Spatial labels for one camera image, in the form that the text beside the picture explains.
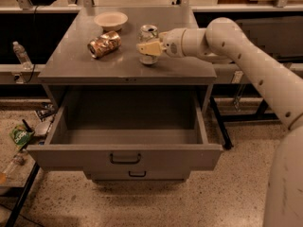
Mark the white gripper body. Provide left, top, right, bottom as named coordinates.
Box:
left=162, top=28, right=186, bottom=58

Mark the white green 7up can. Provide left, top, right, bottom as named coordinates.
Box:
left=138, top=25, right=158, bottom=66

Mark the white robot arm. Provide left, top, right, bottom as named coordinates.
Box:
left=136, top=18, right=303, bottom=227

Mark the crushed brown soda can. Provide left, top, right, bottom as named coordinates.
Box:
left=87, top=31, right=121, bottom=59

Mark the grey metal drawer cabinet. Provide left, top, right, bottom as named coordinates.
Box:
left=39, top=7, right=216, bottom=112

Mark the open grey top drawer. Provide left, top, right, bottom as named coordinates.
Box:
left=28, top=90, right=223, bottom=172

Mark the grey lower drawer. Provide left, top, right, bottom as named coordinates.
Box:
left=84, top=170, right=190, bottom=182

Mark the white paper bowl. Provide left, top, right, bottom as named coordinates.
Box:
left=94, top=11, right=128, bottom=31

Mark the dark snack packet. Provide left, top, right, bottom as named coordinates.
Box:
left=35, top=102, right=56, bottom=122

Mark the clear plastic water bottle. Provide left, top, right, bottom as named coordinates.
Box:
left=12, top=42, right=33, bottom=70

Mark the green chip bag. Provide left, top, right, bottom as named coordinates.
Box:
left=9, top=125, right=34, bottom=150

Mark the plastic bottle on floor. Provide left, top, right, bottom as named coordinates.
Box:
left=0, top=150, right=27, bottom=184

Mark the black top drawer handle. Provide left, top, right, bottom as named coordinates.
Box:
left=110, top=153, right=141, bottom=165

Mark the black drawer handle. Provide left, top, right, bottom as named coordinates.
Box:
left=128, top=171, right=147, bottom=178
left=110, top=153, right=141, bottom=165

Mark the black lower drawer handle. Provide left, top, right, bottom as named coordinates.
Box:
left=128, top=171, right=147, bottom=178

